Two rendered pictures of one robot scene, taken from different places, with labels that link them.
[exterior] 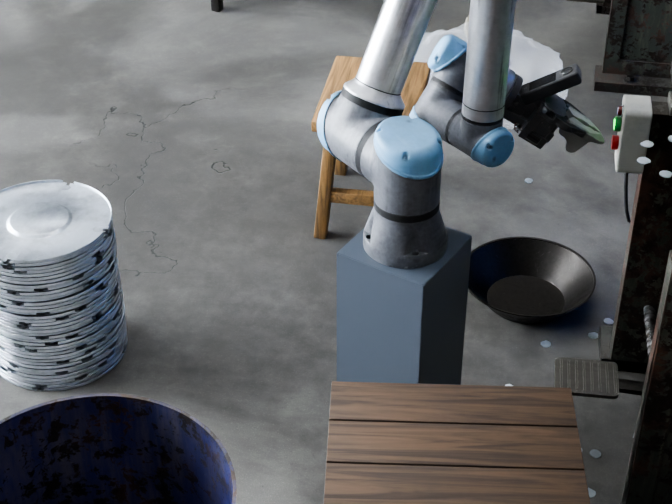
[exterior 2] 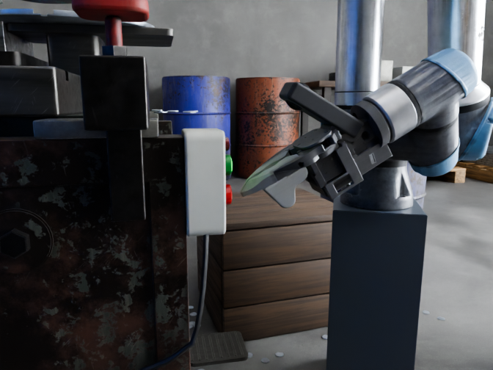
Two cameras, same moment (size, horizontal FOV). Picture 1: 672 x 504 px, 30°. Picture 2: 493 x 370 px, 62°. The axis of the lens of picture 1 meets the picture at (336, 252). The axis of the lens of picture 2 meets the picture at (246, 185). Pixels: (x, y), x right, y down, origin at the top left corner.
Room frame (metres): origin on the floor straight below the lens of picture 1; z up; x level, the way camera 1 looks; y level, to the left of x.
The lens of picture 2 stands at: (2.54, -0.69, 0.66)
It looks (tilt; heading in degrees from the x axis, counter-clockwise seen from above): 11 degrees down; 160
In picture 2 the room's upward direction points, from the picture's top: straight up
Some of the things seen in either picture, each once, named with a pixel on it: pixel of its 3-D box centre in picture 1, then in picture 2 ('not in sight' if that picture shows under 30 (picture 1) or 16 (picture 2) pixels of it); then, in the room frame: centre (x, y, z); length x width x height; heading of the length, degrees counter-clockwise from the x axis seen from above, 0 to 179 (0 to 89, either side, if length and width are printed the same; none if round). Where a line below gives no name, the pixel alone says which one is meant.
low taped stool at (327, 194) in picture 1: (372, 150); not in sight; (2.62, -0.09, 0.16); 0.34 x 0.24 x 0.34; 170
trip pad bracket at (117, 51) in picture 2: not in sight; (122, 143); (2.07, -0.66, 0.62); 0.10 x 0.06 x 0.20; 172
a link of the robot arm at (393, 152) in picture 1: (405, 163); not in sight; (1.82, -0.12, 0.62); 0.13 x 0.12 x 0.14; 36
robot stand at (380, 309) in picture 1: (401, 340); (369, 297); (1.82, -0.12, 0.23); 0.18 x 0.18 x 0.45; 57
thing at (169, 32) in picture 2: not in sight; (100, 70); (1.76, -0.67, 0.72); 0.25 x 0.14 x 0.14; 82
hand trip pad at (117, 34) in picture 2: not in sight; (114, 40); (2.09, -0.67, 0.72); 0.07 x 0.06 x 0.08; 82
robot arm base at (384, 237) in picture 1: (405, 220); (376, 179); (1.82, -0.12, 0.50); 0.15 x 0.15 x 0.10
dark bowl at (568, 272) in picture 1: (527, 287); not in sight; (2.23, -0.43, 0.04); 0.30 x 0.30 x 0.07
